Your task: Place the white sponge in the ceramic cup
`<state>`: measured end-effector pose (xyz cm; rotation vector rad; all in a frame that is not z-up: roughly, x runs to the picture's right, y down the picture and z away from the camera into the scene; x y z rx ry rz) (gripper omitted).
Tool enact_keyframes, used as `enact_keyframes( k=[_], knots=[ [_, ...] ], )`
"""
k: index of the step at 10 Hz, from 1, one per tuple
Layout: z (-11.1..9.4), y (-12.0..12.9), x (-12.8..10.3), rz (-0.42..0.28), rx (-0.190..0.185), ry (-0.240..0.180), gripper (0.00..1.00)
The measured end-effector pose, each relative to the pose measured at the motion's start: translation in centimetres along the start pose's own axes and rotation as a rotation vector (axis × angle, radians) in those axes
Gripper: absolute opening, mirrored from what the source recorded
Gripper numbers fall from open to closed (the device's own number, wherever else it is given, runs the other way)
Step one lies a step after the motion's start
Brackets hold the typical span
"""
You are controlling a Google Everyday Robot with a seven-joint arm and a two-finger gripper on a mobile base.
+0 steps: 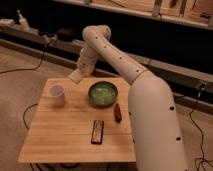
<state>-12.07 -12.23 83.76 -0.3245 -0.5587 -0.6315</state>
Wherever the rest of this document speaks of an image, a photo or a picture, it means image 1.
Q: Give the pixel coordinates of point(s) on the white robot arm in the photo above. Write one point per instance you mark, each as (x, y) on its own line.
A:
(156, 133)

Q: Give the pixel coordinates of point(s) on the white ceramic cup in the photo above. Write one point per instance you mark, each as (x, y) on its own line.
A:
(56, 93)

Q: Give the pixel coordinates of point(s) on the red-brown pepper toy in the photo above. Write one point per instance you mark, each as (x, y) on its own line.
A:
(117, 113)

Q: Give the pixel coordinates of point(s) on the white spray bottle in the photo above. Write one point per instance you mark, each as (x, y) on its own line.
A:
(23, 21)

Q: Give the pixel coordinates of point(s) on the black round device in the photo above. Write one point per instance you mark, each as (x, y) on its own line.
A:
(66, 35)

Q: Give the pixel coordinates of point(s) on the white sponge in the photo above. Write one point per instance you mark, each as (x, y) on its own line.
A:
(76, 76)

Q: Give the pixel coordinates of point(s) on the green ceramic bowl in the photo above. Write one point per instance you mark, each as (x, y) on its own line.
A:
(102, 93)

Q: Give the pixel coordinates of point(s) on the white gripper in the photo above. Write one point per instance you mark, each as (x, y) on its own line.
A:
(87, 60)

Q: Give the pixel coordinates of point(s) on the wooden table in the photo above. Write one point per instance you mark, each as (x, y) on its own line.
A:
(63, 134)

